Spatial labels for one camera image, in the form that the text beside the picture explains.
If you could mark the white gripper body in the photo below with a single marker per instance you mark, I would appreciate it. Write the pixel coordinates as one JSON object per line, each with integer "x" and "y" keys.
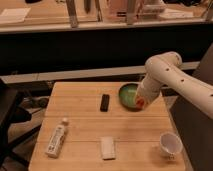
{"x": 148, "y": 91}

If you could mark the red pepper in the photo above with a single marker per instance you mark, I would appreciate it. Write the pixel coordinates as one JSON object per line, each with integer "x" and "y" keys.
{"x": 140, "y": 103}

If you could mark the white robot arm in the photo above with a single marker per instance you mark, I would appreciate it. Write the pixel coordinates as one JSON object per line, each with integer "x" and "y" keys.
{"x": 164, "y": 69}

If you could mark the white ceramic cup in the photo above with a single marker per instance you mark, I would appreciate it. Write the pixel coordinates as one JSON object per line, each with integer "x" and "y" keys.
{"x": 170, "y": 145}

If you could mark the green bowl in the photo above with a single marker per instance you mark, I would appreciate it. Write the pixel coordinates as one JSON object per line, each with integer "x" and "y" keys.
{"x": 127, "y": 94}

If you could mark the black rectangular block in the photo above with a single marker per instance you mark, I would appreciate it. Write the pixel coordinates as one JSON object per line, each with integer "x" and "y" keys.
{"x": 104, "y": 103}

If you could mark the wooden table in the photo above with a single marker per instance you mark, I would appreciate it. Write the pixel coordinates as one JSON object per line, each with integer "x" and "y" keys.
{"x": 136, "y": 134}

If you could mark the dark chair at right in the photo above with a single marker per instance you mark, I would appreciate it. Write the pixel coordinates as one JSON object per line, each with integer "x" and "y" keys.
{"x": 193, "y": 126}

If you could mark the white sponge block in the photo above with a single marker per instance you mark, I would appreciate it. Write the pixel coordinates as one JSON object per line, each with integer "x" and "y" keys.
{"x": 107, "y": 148}

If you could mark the white bottle with label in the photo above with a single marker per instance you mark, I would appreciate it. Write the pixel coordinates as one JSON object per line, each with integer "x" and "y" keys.
{"x": 57, "y": 138}

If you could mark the white paper sheet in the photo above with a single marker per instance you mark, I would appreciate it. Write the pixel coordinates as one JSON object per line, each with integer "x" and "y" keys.
{"x": 15, "y": 15}

